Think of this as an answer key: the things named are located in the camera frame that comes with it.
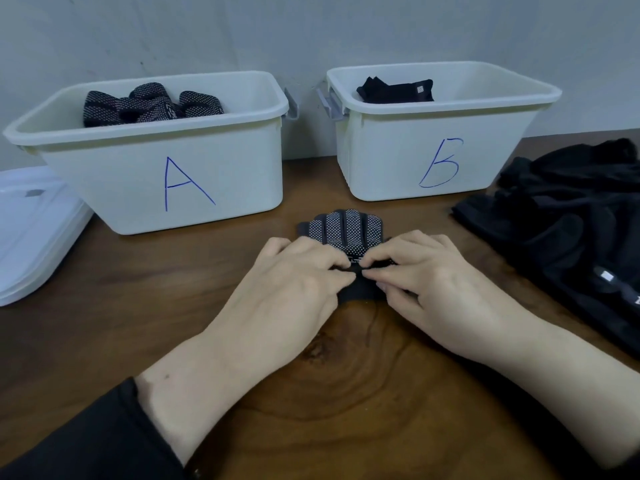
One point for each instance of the person's right forearm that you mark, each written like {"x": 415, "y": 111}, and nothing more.
{"x": 575, "y": 389}

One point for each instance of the black sleeve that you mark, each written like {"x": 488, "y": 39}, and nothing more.
{"x": 85, "y": 439}

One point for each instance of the white plastic bin blue curved mark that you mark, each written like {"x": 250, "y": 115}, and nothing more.
{"x": 435, "y": 149}

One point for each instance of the white plastic bin lid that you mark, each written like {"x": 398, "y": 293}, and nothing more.
{"x": 35, "y": 219}
{"x": 45, "y": 279}

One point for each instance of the person's right hand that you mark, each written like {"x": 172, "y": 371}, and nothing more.
{"x": 445, "y": 299}

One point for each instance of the person's left hand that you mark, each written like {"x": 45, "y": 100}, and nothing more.
{"x": 285, "y": 299}

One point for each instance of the person's right thumb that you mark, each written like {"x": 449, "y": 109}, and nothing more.
{"x": 397, "y": 298}

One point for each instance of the dark white-dotted knit glove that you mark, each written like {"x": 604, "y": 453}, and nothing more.
{"x": 100, "y": 109}
{"x": 150, "y": 102}
{"x": 200, "y": 103}
{"x": 345, "y": 229}

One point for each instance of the person's left forearm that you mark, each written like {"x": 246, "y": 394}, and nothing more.
{"x": 200, "y": 389}

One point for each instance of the black glove with small tag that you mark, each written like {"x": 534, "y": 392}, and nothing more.
{"x": 395, "y": 92}

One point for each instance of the pile of black gloves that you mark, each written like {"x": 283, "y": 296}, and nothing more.
{"x": 565, "y": 229}

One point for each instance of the white plastic bin blue triangle-shaped mark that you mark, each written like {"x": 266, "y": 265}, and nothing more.
{"x": 165, "y": 164}

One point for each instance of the person's left thumb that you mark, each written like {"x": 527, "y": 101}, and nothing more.
{"x": 336, "y": 287}

